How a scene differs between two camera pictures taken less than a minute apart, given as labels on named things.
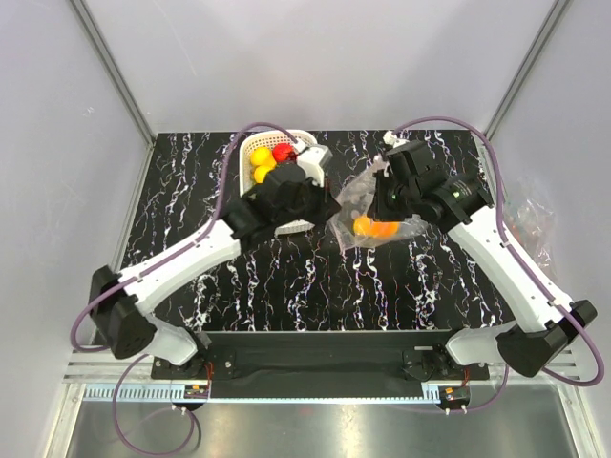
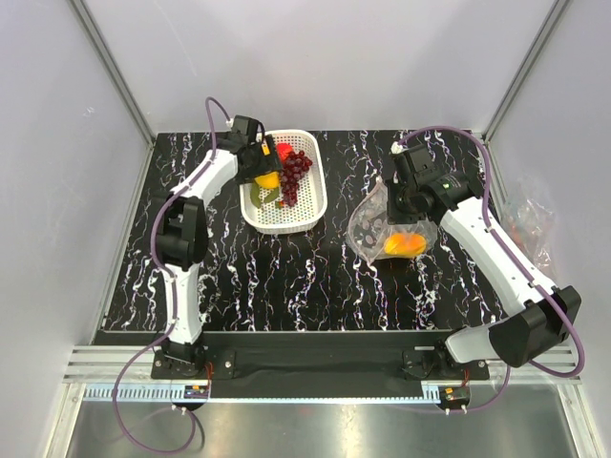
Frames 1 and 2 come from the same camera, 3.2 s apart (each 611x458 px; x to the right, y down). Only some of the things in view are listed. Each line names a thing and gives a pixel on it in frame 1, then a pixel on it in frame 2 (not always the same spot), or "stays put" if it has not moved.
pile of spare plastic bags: [531, 215] stays put
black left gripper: [326, 203] to [268, 163]
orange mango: [364, 226] to [405, 243]
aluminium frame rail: [102, 366] stays put
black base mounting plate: [320, 364] stays put
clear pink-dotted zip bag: [354, 200] to [369, 236]
